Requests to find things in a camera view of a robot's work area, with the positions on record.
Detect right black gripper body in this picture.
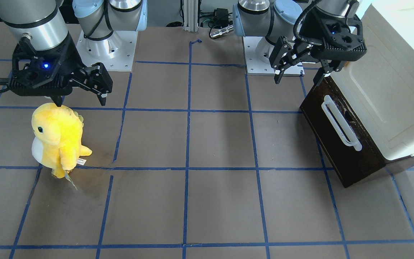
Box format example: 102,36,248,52
7,35,87,97

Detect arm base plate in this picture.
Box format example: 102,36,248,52
242,36,305,76
76,31,138,72

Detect white plastic storage box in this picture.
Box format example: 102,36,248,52
332,0,414,160

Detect yellow plush toy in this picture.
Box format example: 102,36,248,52
31,103,92,183

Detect aluminium frame post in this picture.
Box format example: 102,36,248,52
182,0,200,34

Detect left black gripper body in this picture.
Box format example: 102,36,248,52
293,6,367,61

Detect dark wooden drawer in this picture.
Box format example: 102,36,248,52
299,76,414,188

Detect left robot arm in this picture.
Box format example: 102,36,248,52
232,0,367,86

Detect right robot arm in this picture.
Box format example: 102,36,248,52
0,0,148,106

